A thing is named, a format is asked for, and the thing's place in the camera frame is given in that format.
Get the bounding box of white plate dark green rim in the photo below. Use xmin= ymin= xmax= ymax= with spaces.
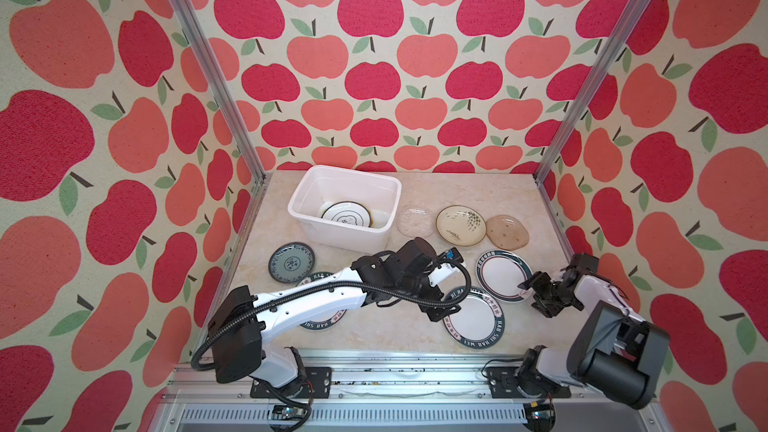
xmin=475 ymin=249 xmax=533 ymax=303

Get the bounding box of white plate with cloud emblem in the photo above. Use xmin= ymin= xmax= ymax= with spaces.
xmin=320 ymin=201 xmax=373 ymax=228

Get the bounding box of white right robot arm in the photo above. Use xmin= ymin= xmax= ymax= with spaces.
xmin=516 ymin=253 xmax=670 ymax=410

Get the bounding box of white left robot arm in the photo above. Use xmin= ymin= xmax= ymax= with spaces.
xmin=190 ymin=237 xmax=471 ymax=388

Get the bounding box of white plastic bin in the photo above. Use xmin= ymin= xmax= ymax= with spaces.
xmin=287 ymin=165 xmax=402 ymax=254

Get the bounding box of white plate lettered dark rim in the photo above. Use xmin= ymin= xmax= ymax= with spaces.
xmin=442 ymin=287 xmax=506 ymax=350

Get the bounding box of clear glass plate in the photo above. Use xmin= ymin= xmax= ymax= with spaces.
xmin=396 ymin=205 xmax=435 ymax=238

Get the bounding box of beige speckled plate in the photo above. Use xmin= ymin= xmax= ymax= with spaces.
xmin=486 ymin=214 xmax=530 ymax=251

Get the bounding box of cream plate with plant drawing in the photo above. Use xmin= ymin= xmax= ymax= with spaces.
xmin=436 ymin=205 xmax=486 ymax=247

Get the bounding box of blue floral green plate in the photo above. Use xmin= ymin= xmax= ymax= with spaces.
xmin=268 ymin=242 xmax=316 ymax=284

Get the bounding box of black corrugated cable conduit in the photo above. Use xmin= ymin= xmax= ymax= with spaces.
xmin=190 ymin=256 xmax=473 ymax=372

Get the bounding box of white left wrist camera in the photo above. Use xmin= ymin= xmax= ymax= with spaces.
xmin=438 ymin=247 xmax=465 ymax=268

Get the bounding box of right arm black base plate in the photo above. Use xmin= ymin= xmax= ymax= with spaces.
xmin=481 ymin=366 xmax=572 ymax=399

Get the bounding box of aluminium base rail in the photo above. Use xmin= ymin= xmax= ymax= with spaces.
xmin=149 ymin=350 xmax=665 ymax=431

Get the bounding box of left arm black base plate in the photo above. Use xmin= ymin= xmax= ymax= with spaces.
xmin=250 ymin=367 xmax=333 ymax=399

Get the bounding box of right aluminium frame post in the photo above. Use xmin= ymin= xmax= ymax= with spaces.
xmin=534 ymin=0 xmax=651 ymax=191

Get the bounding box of aluminium frame post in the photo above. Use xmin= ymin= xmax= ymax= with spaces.
xmin=534 ymin=0 xmax=651 ymax=191
xmin=169 ymin=0 xmax=267 ymax=184

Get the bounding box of left aluminium frame post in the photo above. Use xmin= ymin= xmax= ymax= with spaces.
xmin=169 ymin=0 xmax=267 ymax=184

